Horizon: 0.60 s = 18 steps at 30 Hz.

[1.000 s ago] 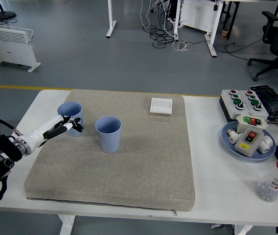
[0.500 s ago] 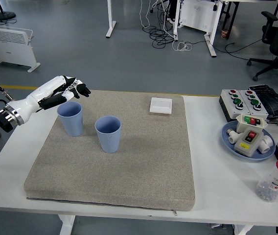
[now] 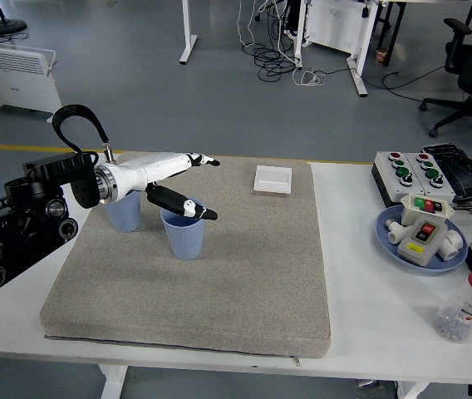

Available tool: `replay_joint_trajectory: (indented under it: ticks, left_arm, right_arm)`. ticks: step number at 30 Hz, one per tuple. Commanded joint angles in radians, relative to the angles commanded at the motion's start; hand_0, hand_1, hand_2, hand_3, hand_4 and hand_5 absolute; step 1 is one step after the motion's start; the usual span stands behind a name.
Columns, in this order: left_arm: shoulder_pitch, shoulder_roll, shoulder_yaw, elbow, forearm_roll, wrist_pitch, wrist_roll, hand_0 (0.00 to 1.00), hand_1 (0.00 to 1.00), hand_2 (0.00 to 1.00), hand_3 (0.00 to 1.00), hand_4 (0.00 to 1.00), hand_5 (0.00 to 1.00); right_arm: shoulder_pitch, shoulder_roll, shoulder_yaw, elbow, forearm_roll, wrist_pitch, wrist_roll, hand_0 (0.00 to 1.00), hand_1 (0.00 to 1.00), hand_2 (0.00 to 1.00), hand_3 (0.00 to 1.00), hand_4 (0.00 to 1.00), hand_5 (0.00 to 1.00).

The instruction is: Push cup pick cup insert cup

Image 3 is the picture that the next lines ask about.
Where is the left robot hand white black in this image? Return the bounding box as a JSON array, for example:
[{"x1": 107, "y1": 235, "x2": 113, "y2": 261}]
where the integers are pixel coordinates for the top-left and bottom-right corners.
[{"x1": 109, "y1": 151, "x2": 222, "y2": 221}]

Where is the blue ribbed plastic cup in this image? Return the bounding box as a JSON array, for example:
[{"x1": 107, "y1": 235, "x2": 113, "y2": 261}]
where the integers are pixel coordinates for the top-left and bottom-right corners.
[
  {"x1": 160, "y1": 207, "x2": 207, "y2": 262},
  {"x1": 103, "y1": 189, "x2": 143, "y2": 233}
]

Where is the white push-button control box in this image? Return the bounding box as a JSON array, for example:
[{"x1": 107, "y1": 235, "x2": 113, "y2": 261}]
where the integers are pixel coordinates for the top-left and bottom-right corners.
[
  {"x1": 371, "y1": 150, "x2": 428, "y2": 209},
  {"x1": 406, "y1": 151, "x2": 457, "y2": 204}
]

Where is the grey-brown cushion mat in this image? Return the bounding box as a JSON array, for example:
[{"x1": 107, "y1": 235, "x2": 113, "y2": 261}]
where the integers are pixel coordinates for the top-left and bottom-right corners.
[{"x1": 39, "y1": 150, "x2": 332, "y2": 369}]

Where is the white desk leg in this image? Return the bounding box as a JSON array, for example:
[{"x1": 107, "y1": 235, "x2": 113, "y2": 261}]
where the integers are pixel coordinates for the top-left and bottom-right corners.
[
  {"x1": 179, "y1": 0, "x2": 199, "y2": 65},
  {"x1": 293, "y1": 0, "x2": 306, "y2": 70},
  {"x1": 346, "y1": 0, "x2": 382, "y2": 99}
]

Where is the black fan stand base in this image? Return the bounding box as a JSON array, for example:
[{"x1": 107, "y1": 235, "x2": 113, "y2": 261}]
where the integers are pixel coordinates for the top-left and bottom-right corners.
[{"x1": 0, "y1": 0, "x2": 29, "y2": 35}]

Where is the white table leg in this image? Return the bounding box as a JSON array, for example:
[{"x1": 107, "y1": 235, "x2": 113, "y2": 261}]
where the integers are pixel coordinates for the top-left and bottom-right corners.
[
  {"x1": 98, "y1": 364, "x2": 129, "y2": 399},
  {"x1": 397, "y1": 381, "x2": 432, "y2": 399}
]

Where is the white pipe fitting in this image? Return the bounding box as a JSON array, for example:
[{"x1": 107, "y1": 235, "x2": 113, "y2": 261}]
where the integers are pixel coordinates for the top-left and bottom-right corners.
[
  {"x1": 386, "y1": 219, "x2": 407, "y2": 246},
  {"x1": 439, "y1": 230, "x2": 465, "y2": 262}
]

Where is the blue plate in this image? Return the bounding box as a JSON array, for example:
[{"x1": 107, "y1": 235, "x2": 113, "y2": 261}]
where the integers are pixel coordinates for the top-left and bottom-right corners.
[{"x1": 376, "y1": 204, "x2": 470, "y2": 276}]

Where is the black plastic tray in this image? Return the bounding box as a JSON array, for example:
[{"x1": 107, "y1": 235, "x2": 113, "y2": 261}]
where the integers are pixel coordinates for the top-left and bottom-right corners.
[{"x1": 421, "y1": 143, "x2": 472, "y2": 207}]

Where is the clear bottle red cap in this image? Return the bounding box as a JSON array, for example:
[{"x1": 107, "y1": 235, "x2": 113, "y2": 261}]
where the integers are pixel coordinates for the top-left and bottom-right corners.
[{"x1": 434, "y1": 258, "x2": 472, "y2": 344}]

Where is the white wall switch plate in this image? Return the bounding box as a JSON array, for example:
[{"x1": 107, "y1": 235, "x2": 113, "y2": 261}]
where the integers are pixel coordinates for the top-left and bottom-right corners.
[{"x1": 253, "y1": 165, "x2": 294, "y2": 195}]

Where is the black cable bundle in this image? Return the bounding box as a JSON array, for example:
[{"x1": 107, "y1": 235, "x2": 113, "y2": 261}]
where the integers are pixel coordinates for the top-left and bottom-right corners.
[{"x1": 242, "y1": 0, "x2": 303, "y2": 82}]

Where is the white coiled cable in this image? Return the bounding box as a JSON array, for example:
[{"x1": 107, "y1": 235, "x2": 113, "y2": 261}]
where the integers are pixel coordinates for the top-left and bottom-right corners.
[{"x1": 293, "y1": 68, "x2": 328, "y2": 88}]

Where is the black floor cable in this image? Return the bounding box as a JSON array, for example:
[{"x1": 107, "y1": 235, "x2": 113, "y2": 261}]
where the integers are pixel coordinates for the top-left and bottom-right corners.
[{"x1": 381, "y1": 62, "x2": 449, "y2": 105}]

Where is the white green-red button switch box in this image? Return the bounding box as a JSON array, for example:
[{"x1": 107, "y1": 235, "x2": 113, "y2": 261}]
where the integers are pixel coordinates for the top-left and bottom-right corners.
[{"x1": 400, "y1": 193, "x2": 457, "y2": 228}]

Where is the grey red-black button switch box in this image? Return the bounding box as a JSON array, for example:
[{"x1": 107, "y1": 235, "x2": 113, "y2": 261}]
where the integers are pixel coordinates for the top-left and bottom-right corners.
[{"x1": 397, "y1": 218, "x2": 449, "y2": 267}]

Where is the black desk frame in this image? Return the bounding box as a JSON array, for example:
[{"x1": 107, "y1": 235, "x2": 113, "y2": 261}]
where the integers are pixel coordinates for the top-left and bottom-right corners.
[{"x1": 379, "y1": 0, "x2": 407, "y2": 67}]

